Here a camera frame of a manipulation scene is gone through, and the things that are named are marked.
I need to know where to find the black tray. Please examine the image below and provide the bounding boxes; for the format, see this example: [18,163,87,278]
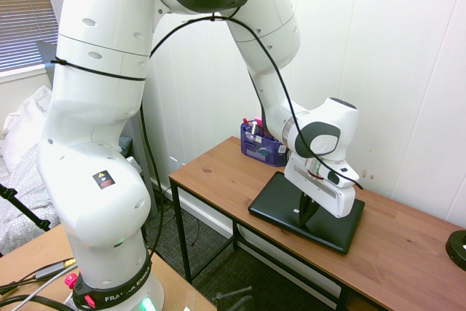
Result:
[248,171,366,256]

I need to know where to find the grey adapter cable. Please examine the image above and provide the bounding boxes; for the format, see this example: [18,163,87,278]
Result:
[0,259,79,294]

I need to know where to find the thick black cable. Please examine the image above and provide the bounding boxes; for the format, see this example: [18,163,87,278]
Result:
[0,294,76,311]

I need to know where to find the black tripod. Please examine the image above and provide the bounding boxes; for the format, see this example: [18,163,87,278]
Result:
[0,182,52,232]

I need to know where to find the wooden desk with black frame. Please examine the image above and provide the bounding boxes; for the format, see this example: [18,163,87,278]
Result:
[168,135,466,311]

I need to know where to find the grey patterned bed blanket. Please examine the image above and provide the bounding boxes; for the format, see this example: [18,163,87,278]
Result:
[0,143,62,257]

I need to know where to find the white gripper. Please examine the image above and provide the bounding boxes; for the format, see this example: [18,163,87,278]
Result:
[283,150,356,231]

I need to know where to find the black hanging cable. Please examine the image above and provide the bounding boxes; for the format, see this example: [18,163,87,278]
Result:
[139,106,165,256]

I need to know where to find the black clamp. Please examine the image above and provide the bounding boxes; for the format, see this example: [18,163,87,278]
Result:
[213,285,255,311]

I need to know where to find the white and grey wrist camera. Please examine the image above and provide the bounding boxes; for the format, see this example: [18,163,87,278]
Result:
[307,159,362,190]

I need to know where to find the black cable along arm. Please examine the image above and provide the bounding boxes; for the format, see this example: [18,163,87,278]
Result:
[148,12,365,191]

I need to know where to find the blue mesh desk organizer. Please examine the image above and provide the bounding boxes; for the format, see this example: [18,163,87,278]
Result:
[240,121,291,168]

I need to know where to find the window blinds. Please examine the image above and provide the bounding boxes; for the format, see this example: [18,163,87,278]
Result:
[0,0,60,76]

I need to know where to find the black round lamp base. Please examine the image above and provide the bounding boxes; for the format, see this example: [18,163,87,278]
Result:
[445,229,466,269]

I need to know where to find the white pillow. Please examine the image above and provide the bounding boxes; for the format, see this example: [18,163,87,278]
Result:
[1,84,54,173]

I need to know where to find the light wooden mounting table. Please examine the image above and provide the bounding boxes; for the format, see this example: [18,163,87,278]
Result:
[0,224,216,311]

